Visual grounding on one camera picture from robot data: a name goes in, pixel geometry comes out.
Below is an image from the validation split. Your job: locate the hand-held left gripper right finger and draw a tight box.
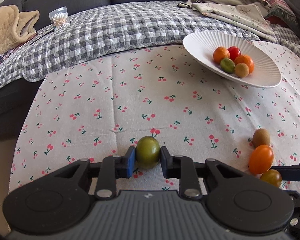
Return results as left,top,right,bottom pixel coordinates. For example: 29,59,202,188
160,146,245,200

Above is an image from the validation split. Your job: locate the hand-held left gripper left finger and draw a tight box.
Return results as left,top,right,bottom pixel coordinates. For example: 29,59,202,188
50,146,137,200

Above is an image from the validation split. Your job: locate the olive green tomato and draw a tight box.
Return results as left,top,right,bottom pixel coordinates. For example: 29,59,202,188
135,136,161,169

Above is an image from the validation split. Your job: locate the green and orange tomato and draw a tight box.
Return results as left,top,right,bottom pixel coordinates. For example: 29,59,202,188
259,169,282,188

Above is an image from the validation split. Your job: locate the orange cherry tomato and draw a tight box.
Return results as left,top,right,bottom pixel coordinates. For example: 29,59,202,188
248,145,274,175

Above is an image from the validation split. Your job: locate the small brown kiwi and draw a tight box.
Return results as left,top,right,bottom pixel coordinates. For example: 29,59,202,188
234,63,250,78
252,128,271,147

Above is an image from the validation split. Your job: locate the bright green tomato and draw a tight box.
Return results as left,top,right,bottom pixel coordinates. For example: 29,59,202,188
220,58,235,75

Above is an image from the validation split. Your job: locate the orange tangerine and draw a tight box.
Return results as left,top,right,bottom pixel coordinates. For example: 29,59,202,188
234,54,255,74
213,46,230,64

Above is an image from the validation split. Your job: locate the white ribbed plate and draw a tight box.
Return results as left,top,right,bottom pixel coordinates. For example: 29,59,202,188
182,31,282,88

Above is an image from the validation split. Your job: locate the red cherry tomato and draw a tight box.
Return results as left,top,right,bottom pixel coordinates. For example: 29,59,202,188
227,46,241,62

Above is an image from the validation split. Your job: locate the cherry print tablecloth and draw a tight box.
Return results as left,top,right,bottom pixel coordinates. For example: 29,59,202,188
9,40,300,195

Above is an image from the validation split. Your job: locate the grey checked quilt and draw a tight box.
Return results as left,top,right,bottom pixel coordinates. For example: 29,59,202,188
0,1,298,94

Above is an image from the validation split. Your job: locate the red cushion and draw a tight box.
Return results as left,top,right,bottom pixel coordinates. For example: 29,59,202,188
266,15,284,27

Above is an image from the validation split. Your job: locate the clear cotton swab container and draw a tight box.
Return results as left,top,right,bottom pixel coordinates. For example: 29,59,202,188
48,6,71,32

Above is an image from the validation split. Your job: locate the thin dark stick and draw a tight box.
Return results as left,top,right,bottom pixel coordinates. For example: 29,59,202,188
15,32,38,49

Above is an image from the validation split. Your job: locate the dark floral cloth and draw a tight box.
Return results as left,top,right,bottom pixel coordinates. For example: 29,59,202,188
0,49,17,75

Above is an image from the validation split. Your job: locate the folded floral cloth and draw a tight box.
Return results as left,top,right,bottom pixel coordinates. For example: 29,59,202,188
191,2,275,37

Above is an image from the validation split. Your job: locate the beige fleece blanket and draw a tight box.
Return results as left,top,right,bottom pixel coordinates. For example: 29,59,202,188
0,4,40,60

